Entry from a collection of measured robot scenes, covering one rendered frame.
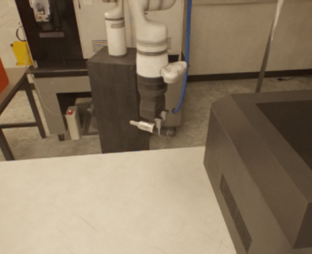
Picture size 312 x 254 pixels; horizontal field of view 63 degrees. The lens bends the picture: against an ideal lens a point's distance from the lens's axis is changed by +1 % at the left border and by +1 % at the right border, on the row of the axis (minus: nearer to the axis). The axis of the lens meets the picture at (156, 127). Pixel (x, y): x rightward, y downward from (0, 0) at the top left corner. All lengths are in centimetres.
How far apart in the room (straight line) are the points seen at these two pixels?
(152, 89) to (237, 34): 304
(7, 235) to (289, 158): 74
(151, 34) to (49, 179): 62
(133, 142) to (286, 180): 105
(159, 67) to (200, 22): 283
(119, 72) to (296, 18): 297
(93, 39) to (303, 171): 185
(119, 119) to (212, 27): 232
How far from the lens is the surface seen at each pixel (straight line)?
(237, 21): 355
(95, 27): 213
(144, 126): 71
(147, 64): 58
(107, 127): 145
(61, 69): 225
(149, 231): 77
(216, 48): 356
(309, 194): 52
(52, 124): 249
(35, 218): 87
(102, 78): 130
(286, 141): 62
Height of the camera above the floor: 155
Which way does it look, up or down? 35 degrees down
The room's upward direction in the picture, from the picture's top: straight up
